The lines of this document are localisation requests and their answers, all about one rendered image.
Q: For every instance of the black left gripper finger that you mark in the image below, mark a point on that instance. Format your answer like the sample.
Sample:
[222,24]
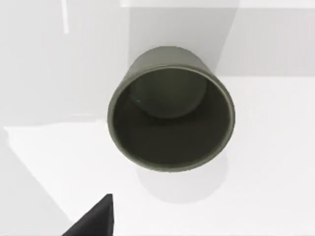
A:
[99,218]

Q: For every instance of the olive green cup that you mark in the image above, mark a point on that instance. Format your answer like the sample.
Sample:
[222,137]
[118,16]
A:
[172,137]

